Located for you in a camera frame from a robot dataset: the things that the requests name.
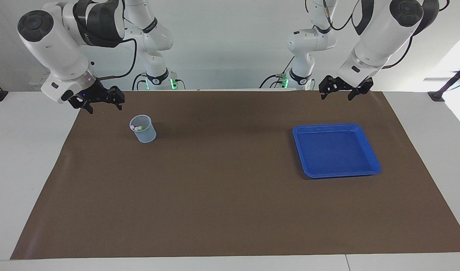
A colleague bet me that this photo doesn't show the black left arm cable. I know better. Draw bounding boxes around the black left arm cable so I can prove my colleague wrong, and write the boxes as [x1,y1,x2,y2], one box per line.
[322,0,415,70]

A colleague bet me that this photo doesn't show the black base power cable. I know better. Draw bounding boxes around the black base power cable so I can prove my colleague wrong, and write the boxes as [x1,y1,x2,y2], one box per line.
[132,73,147,91]
[259,56,294,89]

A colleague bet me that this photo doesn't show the brown table mat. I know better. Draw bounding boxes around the brown table mat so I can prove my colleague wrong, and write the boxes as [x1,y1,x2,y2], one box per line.
[10,90,460,260]

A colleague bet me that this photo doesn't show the white wall socket box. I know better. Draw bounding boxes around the white wall socket box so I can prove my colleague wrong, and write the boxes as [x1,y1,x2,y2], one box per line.
[29,73,51,91]

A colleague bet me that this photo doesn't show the blue plastic tray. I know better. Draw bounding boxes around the blue plastic tray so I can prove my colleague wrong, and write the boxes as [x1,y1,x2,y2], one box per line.
[292,123,382,179]

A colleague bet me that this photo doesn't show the translucent plastic cup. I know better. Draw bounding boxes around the translucent plastic cup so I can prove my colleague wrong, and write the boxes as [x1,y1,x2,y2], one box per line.
[129,115,157,144]

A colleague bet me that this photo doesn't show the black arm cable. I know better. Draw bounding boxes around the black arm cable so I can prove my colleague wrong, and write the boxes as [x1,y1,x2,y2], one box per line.
[322,0,415,70]
[98,38,137,80]

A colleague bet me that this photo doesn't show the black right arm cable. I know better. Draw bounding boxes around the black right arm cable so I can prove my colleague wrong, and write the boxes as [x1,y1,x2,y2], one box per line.
[98,38,137,80]

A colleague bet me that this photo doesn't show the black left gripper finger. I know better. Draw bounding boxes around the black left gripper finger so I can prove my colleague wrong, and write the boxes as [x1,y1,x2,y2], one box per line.
[347,77,374,101]
[319,75,342,100]

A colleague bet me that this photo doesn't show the black camera stand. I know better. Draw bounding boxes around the black camera stand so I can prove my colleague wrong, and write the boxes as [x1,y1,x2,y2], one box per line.
[428,60,460,101]

